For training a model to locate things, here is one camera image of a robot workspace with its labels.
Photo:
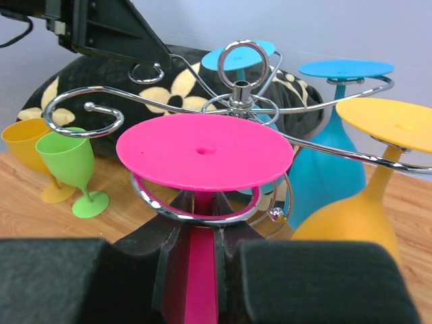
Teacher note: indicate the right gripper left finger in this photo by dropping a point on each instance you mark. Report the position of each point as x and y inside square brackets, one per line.
[138, 279]

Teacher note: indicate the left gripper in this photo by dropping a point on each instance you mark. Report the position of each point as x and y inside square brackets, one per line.
[107, 28]

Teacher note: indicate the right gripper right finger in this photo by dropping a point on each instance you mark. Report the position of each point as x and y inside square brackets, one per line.
[287, 281]

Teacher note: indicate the chrome wine glass rack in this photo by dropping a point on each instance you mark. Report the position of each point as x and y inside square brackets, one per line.
[239, 103]

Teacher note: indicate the green plastic goblet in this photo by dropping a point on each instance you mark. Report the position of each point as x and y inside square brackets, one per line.
[72, 161]

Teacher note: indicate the magenta plastic goblet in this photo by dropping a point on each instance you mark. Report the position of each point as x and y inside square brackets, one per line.
[223, 161]

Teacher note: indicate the yellow plastic goblet front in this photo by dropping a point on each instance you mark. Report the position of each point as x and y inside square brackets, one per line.
[402, 126]

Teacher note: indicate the yellow plastic goblet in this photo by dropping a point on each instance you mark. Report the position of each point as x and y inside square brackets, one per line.
[21, 138]
[402, 126]

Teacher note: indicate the yellow plastic goblet rear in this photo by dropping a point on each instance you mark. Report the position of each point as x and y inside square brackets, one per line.
[21, 138]

